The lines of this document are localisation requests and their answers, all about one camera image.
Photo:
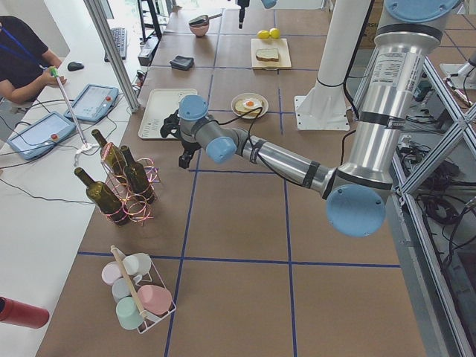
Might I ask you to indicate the metal scoop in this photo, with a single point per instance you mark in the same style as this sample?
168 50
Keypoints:
202 20

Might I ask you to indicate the cream bear tray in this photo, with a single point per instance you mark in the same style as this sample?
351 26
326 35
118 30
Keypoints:
160 105

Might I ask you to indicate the wooden cutting board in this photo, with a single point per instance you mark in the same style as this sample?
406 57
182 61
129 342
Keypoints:
280 44

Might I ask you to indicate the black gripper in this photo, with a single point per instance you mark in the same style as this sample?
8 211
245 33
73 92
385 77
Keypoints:
187 145

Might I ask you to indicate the back green wine bottle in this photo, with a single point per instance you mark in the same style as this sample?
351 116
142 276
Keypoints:
110 155

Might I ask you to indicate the copper wire bottle rack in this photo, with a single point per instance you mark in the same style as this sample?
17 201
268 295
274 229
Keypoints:
134 205

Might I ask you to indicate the green wine bottle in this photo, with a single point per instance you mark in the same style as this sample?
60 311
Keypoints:
136 176
104 198
110 155

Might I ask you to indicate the pink bowl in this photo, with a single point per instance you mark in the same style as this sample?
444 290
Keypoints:
199 30

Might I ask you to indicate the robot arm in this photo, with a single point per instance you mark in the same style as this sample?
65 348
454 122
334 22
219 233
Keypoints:
356 191
244 4

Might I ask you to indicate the grey folded cloth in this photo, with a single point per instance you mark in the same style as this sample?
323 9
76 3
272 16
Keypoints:
182 63

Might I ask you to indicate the person in black shirt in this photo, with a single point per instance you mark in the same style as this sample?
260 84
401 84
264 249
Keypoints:
26 62

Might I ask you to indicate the near blue teach pendant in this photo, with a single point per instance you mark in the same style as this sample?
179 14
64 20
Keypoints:
42 136

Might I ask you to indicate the far blue teach pendant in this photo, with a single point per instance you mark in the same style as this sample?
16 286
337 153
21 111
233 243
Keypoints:
94 102

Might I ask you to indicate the light pink cup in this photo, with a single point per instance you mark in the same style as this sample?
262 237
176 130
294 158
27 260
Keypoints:
111 273

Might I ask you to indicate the middle green wine bottle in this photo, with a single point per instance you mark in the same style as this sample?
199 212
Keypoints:
136 176

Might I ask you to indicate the pale green cup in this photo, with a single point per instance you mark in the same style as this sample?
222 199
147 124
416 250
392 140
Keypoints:
128 315

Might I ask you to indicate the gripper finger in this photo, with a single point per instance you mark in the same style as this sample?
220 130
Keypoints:
241 17

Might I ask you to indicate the white round plate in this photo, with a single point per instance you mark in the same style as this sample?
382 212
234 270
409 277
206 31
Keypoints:
251 115

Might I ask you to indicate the black computer mouse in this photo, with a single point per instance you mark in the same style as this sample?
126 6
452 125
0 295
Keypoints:
75 66

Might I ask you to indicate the aluminium frame post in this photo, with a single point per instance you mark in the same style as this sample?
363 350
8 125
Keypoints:
99 19

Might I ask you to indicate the yellow lemon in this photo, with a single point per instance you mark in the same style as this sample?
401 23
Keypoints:
263 34
275 33

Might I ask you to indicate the front green wine bottle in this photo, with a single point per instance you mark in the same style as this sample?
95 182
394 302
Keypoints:
104 198

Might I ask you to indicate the blue teach pendant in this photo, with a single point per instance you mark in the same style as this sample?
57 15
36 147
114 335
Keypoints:
94 102
42 136

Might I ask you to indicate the grey cup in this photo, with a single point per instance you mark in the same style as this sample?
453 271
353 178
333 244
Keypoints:
120 290

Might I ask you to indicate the black keyboard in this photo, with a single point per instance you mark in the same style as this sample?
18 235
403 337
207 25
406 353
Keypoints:
119 36

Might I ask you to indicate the pink rod with green tip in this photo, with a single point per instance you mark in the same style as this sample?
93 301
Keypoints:
86 146

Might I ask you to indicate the red thermos bottle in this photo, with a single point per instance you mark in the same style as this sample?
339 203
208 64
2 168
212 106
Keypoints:
21 314

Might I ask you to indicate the white cup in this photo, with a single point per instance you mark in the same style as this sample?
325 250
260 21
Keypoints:
139 263

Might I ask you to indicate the fried egg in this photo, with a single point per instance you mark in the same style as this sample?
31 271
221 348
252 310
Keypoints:
248 104

